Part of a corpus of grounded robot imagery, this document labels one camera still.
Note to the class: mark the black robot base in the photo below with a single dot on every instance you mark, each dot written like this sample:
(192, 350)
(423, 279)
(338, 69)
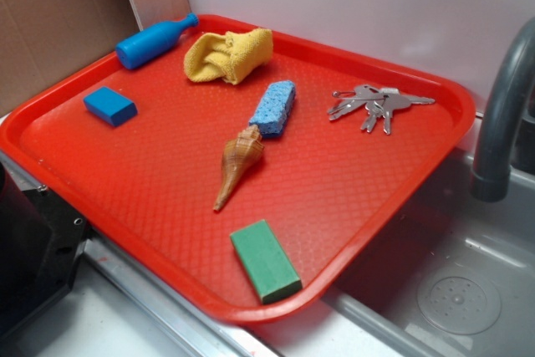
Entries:
(42, 238)

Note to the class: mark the green rectangular block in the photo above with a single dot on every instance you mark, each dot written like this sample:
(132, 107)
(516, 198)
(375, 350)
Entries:
(267, 265)

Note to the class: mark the blue rectangular block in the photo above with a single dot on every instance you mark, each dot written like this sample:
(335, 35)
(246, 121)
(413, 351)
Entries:
(110, 106)

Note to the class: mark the red plastic tray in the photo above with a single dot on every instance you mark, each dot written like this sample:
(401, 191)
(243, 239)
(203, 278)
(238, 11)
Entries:
(326, 188)

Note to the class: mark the brown spiral seashell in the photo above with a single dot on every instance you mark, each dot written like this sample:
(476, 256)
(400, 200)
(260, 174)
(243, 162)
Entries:
(239, 155)

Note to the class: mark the blue sponge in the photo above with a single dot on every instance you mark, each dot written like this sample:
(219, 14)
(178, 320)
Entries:
(274, 108)

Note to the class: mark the yellow crumpled cloth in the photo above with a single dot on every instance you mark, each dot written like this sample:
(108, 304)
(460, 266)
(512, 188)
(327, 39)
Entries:
(229, 56)

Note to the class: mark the silver key bunch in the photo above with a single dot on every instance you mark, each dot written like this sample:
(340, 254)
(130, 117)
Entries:
(380, 103)

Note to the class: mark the blue plastic bottle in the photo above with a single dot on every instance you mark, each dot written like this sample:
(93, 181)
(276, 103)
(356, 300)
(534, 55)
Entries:
(153, 41)

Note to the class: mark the grey toy sink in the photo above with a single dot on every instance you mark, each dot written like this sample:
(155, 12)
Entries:
(447, 276)

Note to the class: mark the grey curved faucet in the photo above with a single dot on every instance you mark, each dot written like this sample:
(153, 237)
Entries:
(506, 137)

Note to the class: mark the brown cardboard panel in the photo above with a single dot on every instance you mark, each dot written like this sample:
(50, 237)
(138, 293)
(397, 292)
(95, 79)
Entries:
(45, 41)

